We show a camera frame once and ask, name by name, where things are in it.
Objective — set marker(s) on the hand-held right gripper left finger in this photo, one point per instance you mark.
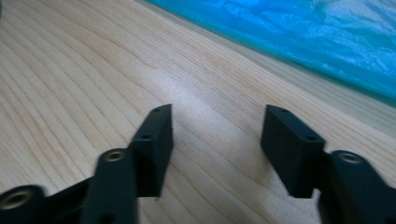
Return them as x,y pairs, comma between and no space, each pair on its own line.
152,155

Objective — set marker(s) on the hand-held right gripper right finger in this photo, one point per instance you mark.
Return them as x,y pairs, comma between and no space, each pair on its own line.
289,155

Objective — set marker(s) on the blue plastic trash bag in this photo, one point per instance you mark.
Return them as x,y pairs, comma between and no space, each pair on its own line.
311,37

